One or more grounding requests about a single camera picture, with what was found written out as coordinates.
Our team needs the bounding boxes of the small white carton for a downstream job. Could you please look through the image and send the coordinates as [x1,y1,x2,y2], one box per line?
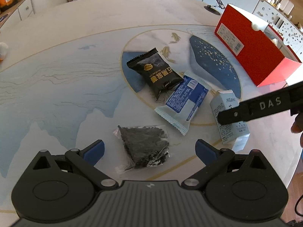
[210,90,250,152]

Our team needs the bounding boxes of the blue white snack packet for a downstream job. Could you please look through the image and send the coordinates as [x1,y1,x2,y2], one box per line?
[155,71,211,136]

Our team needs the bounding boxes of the clear bag dark contents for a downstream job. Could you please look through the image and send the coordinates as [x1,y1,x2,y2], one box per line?
[113,125,170,174]

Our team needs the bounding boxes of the black snack packet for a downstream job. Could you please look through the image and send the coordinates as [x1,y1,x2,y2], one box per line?
[126,48,184,100]

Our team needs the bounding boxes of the person's right hand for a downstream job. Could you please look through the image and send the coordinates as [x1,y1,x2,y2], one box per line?
[291,113,303,147]

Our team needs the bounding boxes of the red cardboard shoe box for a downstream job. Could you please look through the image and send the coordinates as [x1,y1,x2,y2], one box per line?
[215,4,302,87]

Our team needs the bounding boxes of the black phone stand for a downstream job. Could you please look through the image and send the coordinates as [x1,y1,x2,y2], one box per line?
[204,0,226,15]

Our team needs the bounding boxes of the white cabinet row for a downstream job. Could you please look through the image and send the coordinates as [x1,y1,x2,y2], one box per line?
[197,0,302,60]

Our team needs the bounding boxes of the white low side cabinet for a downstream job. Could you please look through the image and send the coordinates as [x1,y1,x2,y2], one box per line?
[1,0,35,32]

